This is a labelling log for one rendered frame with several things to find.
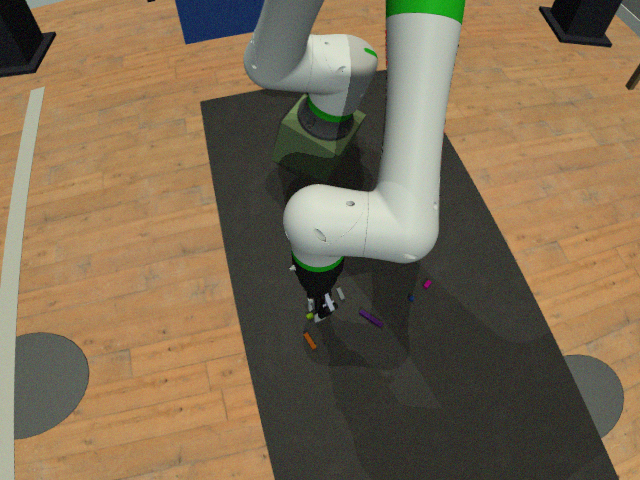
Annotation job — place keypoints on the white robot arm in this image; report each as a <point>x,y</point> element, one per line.
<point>399,220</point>

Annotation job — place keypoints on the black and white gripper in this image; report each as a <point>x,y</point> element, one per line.
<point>320,292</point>

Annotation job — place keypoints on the purple rod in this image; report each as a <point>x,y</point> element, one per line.
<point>371,318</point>

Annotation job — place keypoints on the orange rod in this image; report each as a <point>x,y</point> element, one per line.
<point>310,341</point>

